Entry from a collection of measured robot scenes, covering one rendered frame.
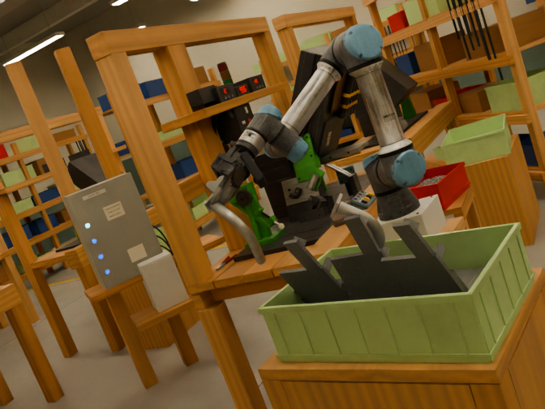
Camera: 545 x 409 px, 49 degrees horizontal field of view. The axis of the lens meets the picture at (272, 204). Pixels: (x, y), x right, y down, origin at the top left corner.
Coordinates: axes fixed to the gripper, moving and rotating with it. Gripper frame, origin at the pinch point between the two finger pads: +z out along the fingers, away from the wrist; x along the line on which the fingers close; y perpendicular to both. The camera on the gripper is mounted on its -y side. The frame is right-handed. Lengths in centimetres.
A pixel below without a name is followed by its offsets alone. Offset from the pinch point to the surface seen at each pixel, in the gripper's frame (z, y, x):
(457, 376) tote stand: 14, -78, 4
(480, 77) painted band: -660, 116, -739
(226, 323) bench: 17, 16, -91
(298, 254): 3.6, -29.8, 1.6
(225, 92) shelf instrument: -72, 66, -64
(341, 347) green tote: 18, -49, -8
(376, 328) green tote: 12, -57, 1
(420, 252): -6, -60, 13
